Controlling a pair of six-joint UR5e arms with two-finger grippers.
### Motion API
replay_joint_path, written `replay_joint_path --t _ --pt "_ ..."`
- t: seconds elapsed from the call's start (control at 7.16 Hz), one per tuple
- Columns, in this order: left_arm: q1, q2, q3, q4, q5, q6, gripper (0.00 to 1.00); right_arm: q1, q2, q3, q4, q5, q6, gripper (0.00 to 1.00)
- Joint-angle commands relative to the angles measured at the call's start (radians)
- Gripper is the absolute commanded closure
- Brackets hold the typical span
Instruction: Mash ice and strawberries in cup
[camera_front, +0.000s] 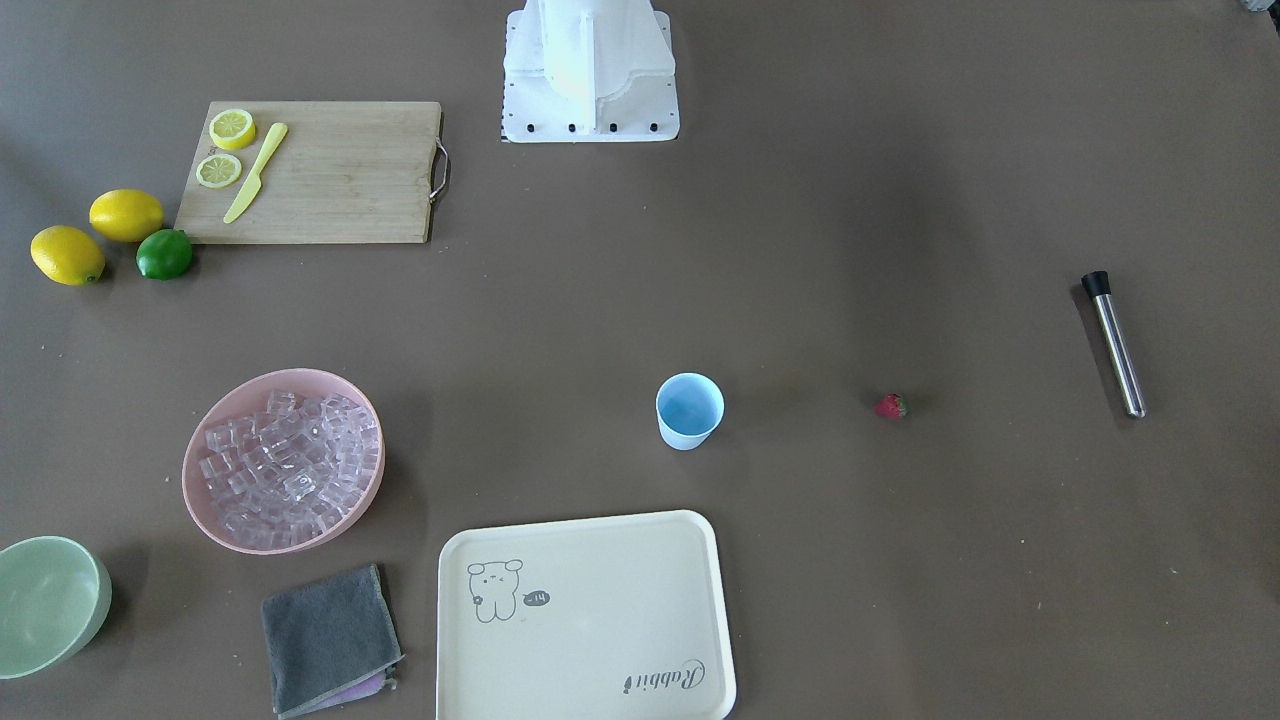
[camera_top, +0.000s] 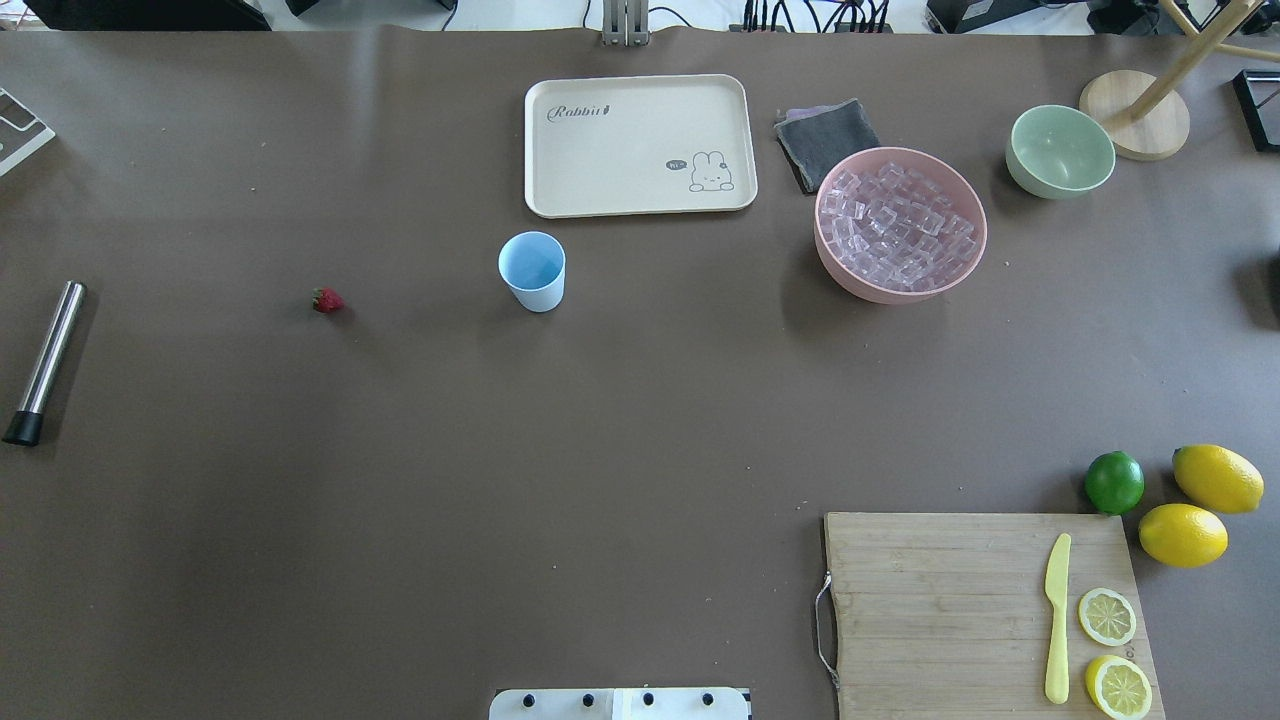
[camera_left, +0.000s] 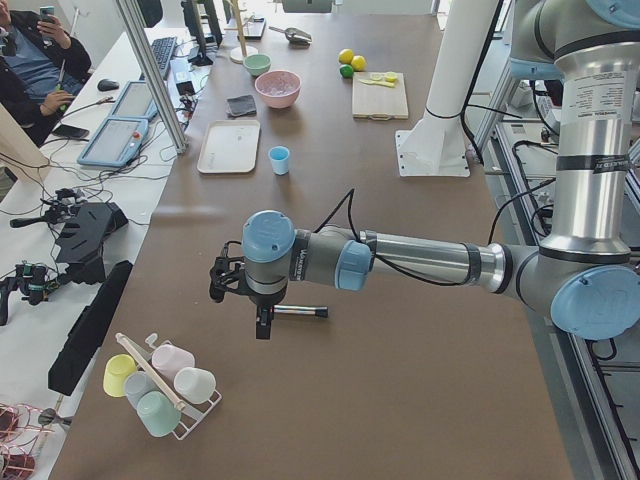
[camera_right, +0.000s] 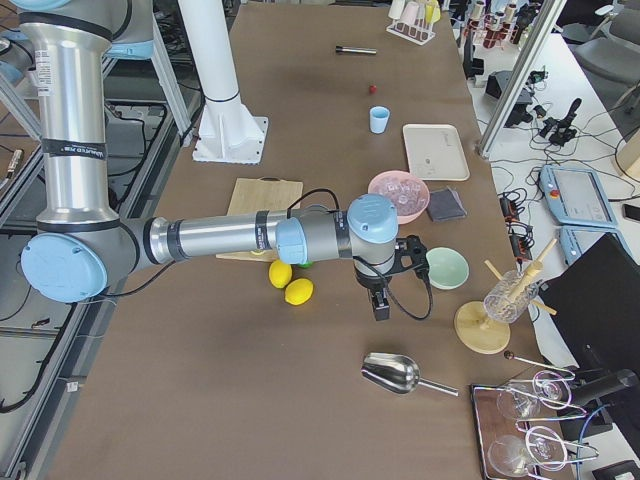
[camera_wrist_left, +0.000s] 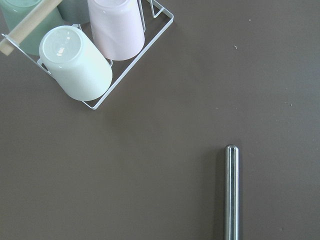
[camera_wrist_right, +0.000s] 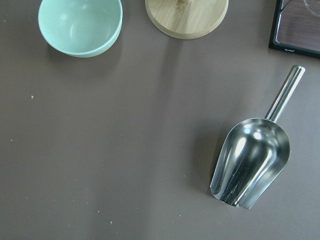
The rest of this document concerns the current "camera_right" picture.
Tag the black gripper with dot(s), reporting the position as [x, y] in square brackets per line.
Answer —
[370, 282]

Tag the wooden cutting board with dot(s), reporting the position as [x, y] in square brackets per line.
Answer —
[252, 195]

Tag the steel ice scoop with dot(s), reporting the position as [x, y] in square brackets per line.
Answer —
[399, 374]

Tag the aluminium frame post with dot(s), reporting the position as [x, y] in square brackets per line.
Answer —
[547, 18]

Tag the white cup rack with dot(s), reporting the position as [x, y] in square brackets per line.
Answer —
[414, 20]

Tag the yellow lemon upper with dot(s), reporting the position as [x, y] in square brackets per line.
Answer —
[280, 274]

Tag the steel muddler black tip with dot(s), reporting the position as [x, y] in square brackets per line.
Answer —
[350, 50]

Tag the cream plastic tray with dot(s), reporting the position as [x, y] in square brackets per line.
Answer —
[434, 152]

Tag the grey folded cloth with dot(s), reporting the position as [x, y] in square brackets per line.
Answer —
[444, 205]

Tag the textured clear glass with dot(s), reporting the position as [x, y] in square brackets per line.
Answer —
[503, 304]

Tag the yellow lemon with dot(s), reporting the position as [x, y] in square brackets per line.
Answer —
[280, 274]
[299, 291]

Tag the light blue cup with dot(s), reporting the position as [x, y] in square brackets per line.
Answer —
[378, 119]

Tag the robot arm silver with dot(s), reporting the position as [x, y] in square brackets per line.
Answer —
[84, 245]

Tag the teach pendant lower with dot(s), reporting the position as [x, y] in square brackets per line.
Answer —
[576, 240]

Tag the yellow lemon lower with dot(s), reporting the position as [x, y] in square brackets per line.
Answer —
[299, 291]

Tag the white camera pillar base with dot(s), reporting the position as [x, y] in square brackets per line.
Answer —
[228, 132]

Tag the teach pendant upper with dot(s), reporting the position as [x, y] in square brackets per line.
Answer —
[576, 197]

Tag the teach pendant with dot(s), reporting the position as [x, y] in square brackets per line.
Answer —
[576, 240]
[576, 197]

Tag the black monitor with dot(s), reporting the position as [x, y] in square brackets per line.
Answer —
[597, 303]

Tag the black phone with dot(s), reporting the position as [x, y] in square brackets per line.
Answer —
[631, 212]

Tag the wooden glass stand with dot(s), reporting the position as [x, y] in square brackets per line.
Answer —
[477, 330]

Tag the mint green bowl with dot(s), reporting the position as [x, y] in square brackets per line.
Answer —
[448, 268]

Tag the pink bowl with ice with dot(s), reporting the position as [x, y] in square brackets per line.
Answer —
[409, 194]

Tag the wine glass tray rack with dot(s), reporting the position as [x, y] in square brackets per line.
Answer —
[517, 426]

